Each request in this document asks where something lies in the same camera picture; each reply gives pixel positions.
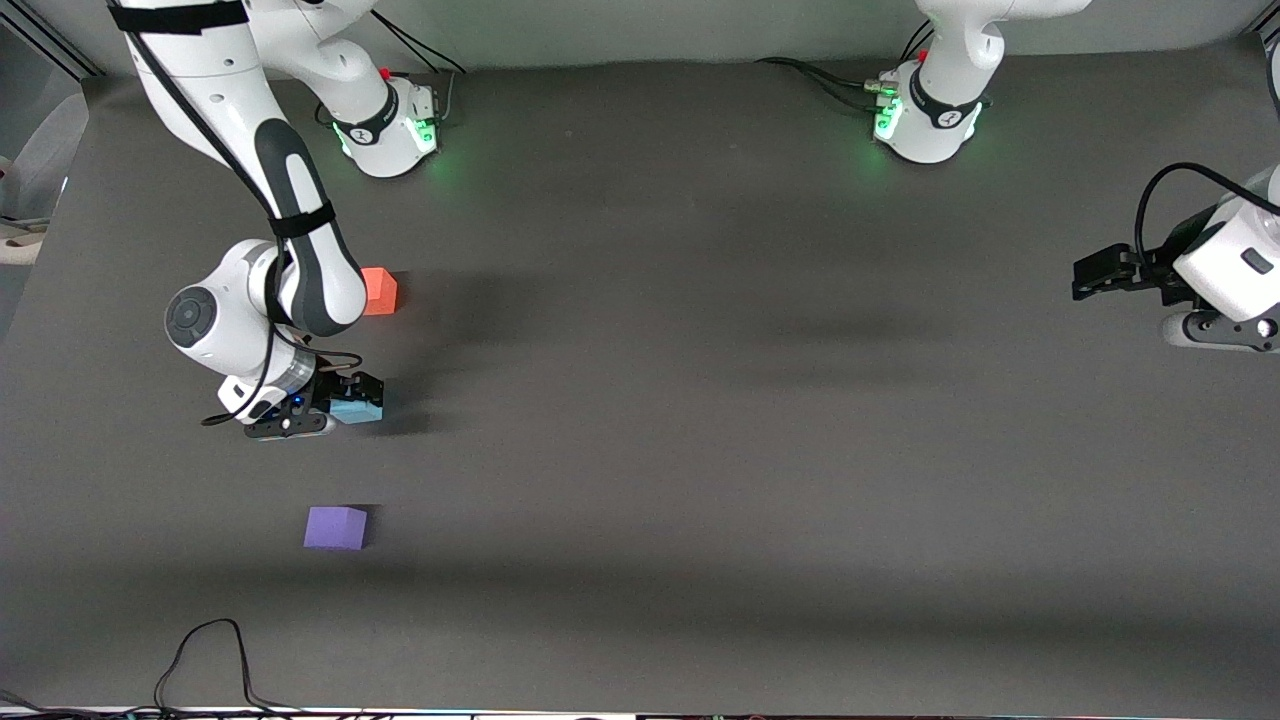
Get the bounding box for light blue foam block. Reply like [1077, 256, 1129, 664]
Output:
[329, 394, 385, 427]

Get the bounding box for orange foam block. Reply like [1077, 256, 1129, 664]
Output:
[360, 268, 399, 317]

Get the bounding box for purple foam block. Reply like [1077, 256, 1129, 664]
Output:
[303, 505, 369, 551]

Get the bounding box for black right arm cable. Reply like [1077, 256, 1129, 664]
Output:
[105, 5, 366, 429]

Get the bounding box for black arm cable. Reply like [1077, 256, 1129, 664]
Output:
[105, 5, 366, 429]
[1134, 162, 1280, 263]

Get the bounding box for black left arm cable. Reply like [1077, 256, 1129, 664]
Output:
[1134, 162, 1280, 263]

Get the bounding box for black cable on table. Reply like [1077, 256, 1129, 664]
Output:
[0, 618, 471, 720]

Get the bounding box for black right arm base cables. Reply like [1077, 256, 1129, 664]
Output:
[370, 10, 473, 129]

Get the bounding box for black arm base cables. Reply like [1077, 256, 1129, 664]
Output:
[755, 20, 936, 113]
[370, 10, 473, 129]

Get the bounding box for black left arm base cables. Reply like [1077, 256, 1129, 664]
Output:
[755, 20, 936, 113]

